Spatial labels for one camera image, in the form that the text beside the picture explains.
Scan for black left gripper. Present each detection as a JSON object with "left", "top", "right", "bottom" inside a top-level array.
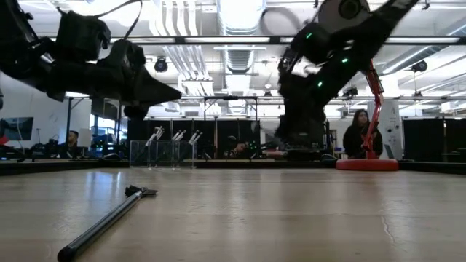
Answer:
[{"left": 43, "top": 39, "right": 182, "bottom": 120}]

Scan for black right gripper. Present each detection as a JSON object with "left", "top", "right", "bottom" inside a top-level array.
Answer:
[{"left": 275, "top": 105, "right": 328, "bottom": 149}]

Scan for thick black makeup brush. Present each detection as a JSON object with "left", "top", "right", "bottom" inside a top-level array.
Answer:
[{"left": 133, "top": 125, "right": 161, "bottom": 167}]

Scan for black brow comb brush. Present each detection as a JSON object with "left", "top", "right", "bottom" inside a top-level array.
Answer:
[{"left": 57, "top": 184, "right": 159, "bottom": 262}]

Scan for person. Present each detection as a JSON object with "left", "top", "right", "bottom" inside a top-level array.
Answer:
[
  {"left": 341, "top": 108, "right": 384, "bottom": 160},
  {"left": 228, "top": 140, "right": 249, "bottom": 160},
  {"left": 65, "top": 130, "right": 82, "bottom": 159}
]

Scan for black overhead crossbar with lights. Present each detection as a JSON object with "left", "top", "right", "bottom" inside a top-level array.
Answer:
[{"left": 47, "top": 35, "right": 466, "bottom": 46}]

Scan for clear acrylic brush organizer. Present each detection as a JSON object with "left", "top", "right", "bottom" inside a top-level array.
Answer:
[{"left": 129, "top": 140, "right": 197, "bottom": 169}]

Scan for red desk lamp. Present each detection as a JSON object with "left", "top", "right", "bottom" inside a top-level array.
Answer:
[{"left": 317, "top": 0, "right": 400, "bottom": 172}]

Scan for white panel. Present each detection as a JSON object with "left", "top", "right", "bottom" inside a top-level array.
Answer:
[{"left": 76, "top": 127, "right": 92, "bottom": 148}]

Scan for white pillar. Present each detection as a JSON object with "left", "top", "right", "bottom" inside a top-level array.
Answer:
[{"left": 367, "top": 100, "right": 404, "bottom": 160}]

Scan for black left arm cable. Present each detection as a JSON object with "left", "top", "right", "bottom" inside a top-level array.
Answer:
[{"left": 92, "top": 0, "right": 143, "bottom": 41}]

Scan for black partition wall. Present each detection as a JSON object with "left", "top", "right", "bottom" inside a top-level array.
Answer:
[
  {"left": 402, "top": 118, "right": 466, "bottom": 164},
  {"left": 126, "top": 118, "right": 261, "bottom": 160}
]

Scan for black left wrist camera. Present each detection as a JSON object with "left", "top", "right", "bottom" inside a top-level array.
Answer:
[{"left": 54, "top": 9, "right": 112, "bottom": 62}]

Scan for silver ceiling duct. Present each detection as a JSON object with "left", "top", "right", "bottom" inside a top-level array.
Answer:
[{"left": 216, "top": 0, "right": 266, "bottom": 36}]

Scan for dark wall monitor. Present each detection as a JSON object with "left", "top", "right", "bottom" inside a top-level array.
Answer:
[{"left": 0, "top": 116, "right": 35, "bottom": 143}]

